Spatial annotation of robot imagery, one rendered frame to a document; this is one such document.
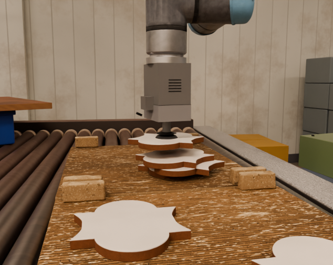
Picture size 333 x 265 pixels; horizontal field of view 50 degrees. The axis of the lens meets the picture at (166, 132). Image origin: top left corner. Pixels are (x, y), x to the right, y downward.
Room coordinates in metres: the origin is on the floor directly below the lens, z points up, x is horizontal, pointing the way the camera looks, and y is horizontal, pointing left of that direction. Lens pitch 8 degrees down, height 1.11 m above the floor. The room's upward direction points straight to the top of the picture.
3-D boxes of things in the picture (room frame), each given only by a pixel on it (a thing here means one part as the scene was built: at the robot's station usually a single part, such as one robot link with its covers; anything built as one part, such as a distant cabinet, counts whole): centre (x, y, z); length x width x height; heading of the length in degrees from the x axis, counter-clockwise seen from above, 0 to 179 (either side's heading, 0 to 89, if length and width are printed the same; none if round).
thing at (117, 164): (0.74, 0.03, 0.93); 0.41 x 0.35 x 0.02; 12
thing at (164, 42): (0.68, 0.00, 1.17); 0.08 x 0.08 x 0.05
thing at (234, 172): (0.58, -0.14, 0.95); 0.06 x 0.02 x 0.03; 102
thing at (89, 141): (0.91, 0.21, 0.95); 0.06 x 0.02 x 0.03; 102
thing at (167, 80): (0.67, 0.01, 1.09); 0.10 x 0.09 x 0.16; 111
